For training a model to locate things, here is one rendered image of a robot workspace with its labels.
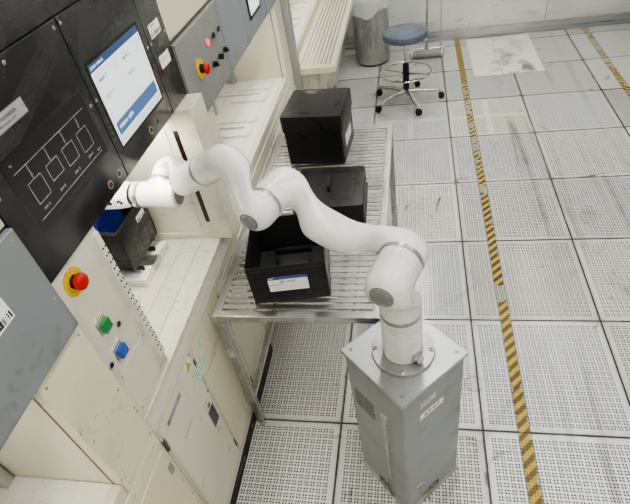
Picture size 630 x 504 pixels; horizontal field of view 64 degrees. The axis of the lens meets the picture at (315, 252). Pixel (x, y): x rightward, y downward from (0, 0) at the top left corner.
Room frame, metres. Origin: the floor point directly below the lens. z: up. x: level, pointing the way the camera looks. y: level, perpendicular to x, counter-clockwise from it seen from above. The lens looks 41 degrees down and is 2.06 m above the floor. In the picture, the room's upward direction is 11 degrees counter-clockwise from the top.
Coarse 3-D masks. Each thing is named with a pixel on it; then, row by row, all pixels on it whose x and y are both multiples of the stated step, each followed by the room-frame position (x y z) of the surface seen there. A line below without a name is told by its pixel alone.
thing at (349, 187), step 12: (324, 168) 1.90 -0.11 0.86; (336, 168) 1.88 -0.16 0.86; (348, 168) 1.86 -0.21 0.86; (360, 168) 1.84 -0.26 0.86; (312, 180) 1.82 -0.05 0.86; (324, 180) 1.80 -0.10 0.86; (336, 180) 1.79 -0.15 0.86; (348, 180) 1.77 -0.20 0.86; (360, 180) 1.75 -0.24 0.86; (324, 192) 1.72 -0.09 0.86; (336, 192) 1.70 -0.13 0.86; (348, 192) 1.68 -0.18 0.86; (360, 192) 1.67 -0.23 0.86; (336, 204) 1.62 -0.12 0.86; (348, 204) 1.61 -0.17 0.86; (360, 204) 1.59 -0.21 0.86; (348, 216) 1.60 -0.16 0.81; (360, 216) 1.58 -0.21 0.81
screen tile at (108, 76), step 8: (112, 64) 1.32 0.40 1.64; (104, 72) 1.28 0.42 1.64; (112, 72) 1.31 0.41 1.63; (120, 72) 1.34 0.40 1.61; (104, 80) 1.27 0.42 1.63; (112, 80) 1.30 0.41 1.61; (120, 80) 1.33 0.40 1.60; (104, 88) 1.25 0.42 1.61; (128, 88) 1.35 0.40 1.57; (104, 96) 1.24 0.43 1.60; (120, 96) 1.30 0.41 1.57; (128, 96) 1.33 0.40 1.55; (112, 104) 1.26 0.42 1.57; (120, 104) 1.29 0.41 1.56; (112, 112) 1.24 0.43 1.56
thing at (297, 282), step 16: (272, 224) 1.53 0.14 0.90; (288, 224) 1.52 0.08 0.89; (256, 240) 1.52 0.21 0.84; (272, 240) 1.53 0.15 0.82; (288, 240) 1.52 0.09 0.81; (304, 240) 1.51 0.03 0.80; (256, 256) 1.45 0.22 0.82; (272, 256) 1.50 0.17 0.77; (288, 256) 1.48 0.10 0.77; (304, 256) 1.46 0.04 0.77; (320, 256) 1.44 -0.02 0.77; (256, 272) 1.26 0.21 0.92; (272, 272) 1.25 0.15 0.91; (288, 272) 1.25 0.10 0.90; (304, 272) 1.24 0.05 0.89; (320, 272) 1.23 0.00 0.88; (256, 288) 1.26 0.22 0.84; (272, 288) 1.26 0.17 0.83; (288, 288) 1.25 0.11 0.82; (304, 288) 1.24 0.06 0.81; (320, 288) 1.24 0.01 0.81
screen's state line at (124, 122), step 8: (152, 88) 1.46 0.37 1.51; (144, 96) 1.41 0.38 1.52; (152, 96) 1.45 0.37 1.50; (136, 104) 1.36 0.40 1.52; (144, 104) 1.39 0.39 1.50; (128, 112) 1.31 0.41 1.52; (136, 112) 1.34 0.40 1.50; (120, 120) 1.26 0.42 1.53; (128, 120) 1.29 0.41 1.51; (120, 128) 1.25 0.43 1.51
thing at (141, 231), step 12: (132, 216) 1.46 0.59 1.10; (144, 216) 1.52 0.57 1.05; (120, 228) 1.38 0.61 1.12; (132, 228) 1.44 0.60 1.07; (144, 228) 1.50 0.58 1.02; (108, 240) 1.37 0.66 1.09; (120, 240) 1.36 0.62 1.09; (132, 240) 1.41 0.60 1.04; (144, 240) 1.47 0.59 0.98; (120, 252) 1.36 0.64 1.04; (132, 252) 1.39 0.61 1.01; (144, 252) 1.44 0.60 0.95; (120, 264) 1.37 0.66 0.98; (132, 264) 1.36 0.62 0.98
